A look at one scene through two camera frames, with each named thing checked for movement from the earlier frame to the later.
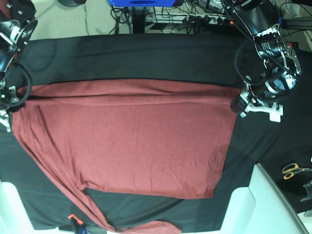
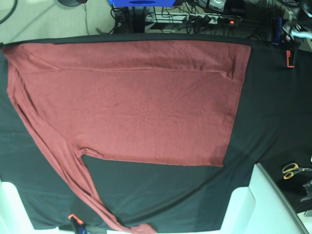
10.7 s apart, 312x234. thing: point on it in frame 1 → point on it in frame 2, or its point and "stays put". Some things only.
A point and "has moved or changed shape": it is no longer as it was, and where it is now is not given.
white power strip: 188,18 stays put
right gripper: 266,64 → 286,29
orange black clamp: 81,227 stays put
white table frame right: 261,208 stays put
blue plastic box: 143,3 stays put
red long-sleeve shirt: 148,138 has moved or changed shape
